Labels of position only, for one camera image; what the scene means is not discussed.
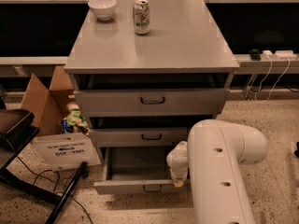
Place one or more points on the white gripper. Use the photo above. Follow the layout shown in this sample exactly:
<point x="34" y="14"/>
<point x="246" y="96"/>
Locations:
<point x="178" y="175"/>

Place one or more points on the grey bottom drawer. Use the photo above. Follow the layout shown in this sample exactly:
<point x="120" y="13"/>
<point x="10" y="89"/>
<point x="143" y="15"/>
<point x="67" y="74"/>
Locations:
<point x="130" y="170"/>

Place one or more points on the grey drawer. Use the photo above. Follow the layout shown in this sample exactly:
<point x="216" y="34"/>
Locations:
<point x="138" y="137"/>
<point x="130" y="170"/>
<point x="137" y="103"/>

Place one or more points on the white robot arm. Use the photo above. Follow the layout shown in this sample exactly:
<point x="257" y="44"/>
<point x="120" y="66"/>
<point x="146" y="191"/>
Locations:
<point x="210" y="160"/>

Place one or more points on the grey middle drawer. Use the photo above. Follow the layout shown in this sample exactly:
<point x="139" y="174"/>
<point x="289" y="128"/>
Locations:
<point x="138" y="137"/>

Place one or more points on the grey top drawer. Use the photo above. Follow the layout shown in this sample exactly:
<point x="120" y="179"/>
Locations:
<point x="137" y="103"/>

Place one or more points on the grey drawer cabinet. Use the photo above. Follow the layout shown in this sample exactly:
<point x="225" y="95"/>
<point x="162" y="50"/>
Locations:
<point x="184" y="49"/>

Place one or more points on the green toy doll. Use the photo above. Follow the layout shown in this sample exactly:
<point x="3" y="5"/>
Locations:
<point x="74" y="122"/>

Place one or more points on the black small device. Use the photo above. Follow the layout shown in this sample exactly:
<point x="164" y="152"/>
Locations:
<point x="255" y="54"/>

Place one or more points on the brown cardboard box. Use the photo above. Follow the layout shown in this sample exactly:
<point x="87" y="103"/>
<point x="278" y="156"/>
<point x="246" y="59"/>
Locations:
<point x="61" y="146"/>

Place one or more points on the white power strip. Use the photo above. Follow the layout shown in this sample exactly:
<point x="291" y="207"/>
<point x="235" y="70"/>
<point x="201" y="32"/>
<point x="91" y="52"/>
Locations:
<point x="279" y="55"/>

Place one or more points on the black rolling stand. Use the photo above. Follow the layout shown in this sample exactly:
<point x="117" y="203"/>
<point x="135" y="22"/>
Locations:
<point x="16" y="132"/>

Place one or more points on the white green soda can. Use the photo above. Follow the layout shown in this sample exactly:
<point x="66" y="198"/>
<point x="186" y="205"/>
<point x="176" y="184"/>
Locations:
<point x="141" y="17"/>

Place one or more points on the white bowl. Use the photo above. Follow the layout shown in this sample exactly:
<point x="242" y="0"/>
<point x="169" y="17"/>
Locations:
<point x="102" y="9"/>

